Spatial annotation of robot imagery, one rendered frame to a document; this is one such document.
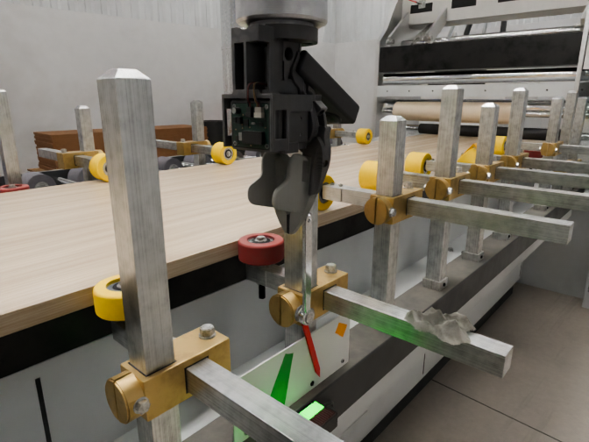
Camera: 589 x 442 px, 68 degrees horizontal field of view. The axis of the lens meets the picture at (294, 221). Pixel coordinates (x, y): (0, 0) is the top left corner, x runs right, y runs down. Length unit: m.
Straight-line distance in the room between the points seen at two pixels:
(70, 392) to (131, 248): 0.34
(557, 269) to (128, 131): 2.85
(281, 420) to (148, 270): 0.19
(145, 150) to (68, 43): 7.67
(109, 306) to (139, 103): 0.27
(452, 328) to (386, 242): 0.30
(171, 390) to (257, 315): 0.43
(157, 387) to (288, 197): 0.24
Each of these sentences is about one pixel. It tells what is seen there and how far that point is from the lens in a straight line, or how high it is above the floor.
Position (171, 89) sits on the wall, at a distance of 8.77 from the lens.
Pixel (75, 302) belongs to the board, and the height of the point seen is 0.88.
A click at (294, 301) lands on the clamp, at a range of 0.64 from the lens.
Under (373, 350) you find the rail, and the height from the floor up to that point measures 0.70.
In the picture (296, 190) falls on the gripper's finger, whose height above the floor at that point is 1.05.
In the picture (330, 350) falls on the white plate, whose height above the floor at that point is 0.75.
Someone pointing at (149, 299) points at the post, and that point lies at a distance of 0.47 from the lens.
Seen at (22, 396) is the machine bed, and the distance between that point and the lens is 0.72.
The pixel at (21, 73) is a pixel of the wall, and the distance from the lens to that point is 7.86.
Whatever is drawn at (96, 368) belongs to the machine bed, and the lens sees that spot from 0.75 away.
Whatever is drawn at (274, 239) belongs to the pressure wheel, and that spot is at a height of 0.91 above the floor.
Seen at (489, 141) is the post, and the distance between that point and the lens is 1.26.
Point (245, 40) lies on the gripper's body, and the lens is 0.43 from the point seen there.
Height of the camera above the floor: 1.15
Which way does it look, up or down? 16 degrees down
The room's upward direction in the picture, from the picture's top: straight up
